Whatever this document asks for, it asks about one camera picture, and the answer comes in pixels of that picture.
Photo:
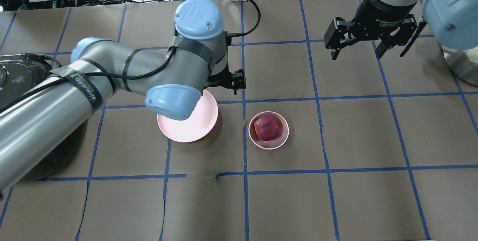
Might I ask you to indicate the steel steamer pot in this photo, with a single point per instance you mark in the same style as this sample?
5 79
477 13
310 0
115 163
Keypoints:
461 66

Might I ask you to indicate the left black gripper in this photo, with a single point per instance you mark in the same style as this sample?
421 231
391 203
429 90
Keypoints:
236 80

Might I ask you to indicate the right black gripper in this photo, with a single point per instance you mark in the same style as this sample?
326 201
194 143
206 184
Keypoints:
381 13

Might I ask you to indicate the pink plate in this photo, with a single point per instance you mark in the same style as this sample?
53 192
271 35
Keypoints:
201 121

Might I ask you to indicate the dark grey rice cooker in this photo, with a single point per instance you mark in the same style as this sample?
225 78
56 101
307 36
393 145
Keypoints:
19 74

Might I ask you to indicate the white steamed bun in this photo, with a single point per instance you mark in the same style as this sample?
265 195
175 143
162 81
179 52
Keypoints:
472 54

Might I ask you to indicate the red apple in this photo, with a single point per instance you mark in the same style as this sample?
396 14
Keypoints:
267 127

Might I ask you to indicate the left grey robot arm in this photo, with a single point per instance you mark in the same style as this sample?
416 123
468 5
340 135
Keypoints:
36 122

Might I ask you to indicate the pink bowl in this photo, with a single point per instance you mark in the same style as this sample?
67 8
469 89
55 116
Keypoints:
273 144

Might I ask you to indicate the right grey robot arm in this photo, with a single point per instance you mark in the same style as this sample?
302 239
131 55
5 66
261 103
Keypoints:
453 22

